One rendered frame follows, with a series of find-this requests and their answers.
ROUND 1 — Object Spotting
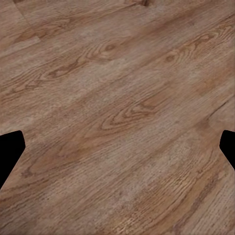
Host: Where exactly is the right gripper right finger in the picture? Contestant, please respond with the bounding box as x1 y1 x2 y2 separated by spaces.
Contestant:
219 130 235 170

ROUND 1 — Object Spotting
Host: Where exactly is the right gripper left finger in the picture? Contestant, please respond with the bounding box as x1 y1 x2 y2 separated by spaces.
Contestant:
0 130 25 189

